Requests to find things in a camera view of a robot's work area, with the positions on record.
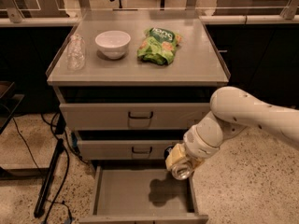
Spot grey bottom drawer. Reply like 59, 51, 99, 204
79, 163, 208, 224

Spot white ceramic bowl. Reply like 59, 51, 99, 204
95, 31, 131, 60

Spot black floor cable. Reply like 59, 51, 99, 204
0, 103, 90, 224

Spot black table leg bar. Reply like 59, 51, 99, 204
34, 139, 64, 218

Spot green chip bag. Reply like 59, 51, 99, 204
137, 27, 182, 65

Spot grey drawer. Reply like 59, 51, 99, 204
60, 103, 210, 131
78, 140, 178, 160
79, 163, 208, 224

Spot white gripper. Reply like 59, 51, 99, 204
165, 124, 223, 172

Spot grey drawer cabinet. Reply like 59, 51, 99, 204
45, 8, 232, 175

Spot grey top drawer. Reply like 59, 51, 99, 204
60, 103, 210, 131

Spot blue pepsi can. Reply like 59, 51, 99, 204
164, 146, 192, 180

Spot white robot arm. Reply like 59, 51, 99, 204
165, 87, 299, 180

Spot grey middle drawer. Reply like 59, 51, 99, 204
78, 140, 178, 160

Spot clear plastic bottle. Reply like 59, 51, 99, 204
67, 34, 85, 71

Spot black side table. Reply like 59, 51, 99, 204
0, 81, 24, 134

